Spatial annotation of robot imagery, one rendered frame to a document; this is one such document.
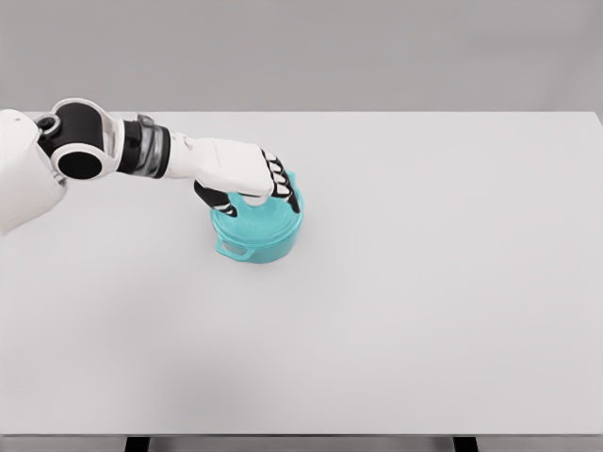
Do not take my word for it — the teal pot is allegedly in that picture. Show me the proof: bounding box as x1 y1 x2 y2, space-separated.
209 169 305 265

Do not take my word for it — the teal pot lid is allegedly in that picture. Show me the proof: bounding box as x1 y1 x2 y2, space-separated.
210 169 305 248

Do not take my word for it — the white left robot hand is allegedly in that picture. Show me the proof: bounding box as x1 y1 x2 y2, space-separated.
192 137 302 219

